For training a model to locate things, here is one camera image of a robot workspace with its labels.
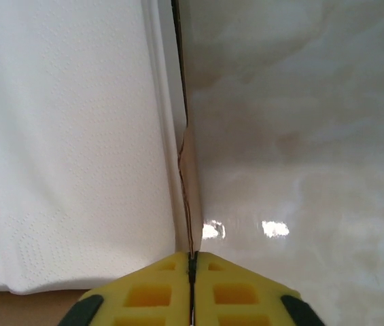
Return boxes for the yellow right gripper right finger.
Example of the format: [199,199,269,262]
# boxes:
[191,251,327,326]

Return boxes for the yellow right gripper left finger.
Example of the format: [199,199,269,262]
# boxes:
[64,251,192,326]

